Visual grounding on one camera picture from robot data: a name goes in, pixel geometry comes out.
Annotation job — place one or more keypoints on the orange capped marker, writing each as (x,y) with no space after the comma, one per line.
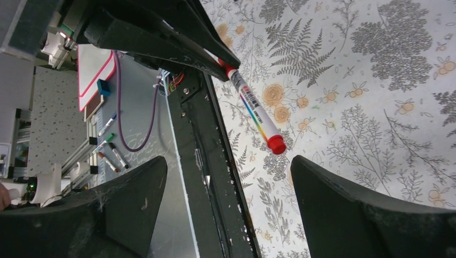
(108,162)

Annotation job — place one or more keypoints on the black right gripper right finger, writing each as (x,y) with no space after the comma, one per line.
(344,219)

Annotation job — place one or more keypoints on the green capped marker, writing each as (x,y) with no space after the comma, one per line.
(103,143)

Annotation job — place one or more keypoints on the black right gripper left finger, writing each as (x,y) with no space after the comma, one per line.
(114,219)

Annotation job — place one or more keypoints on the white red whiteboard marker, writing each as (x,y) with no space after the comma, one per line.
(263,122)

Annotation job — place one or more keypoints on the black capped marker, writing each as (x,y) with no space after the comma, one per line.
(118,155)

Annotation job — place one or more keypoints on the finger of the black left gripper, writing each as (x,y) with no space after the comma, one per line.
(190,19)
(140,32)

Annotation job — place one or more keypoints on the blue cube eraser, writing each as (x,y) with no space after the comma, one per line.
(103,88)

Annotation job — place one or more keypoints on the pink framed whiteboard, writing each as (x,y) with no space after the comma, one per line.
(93,64)

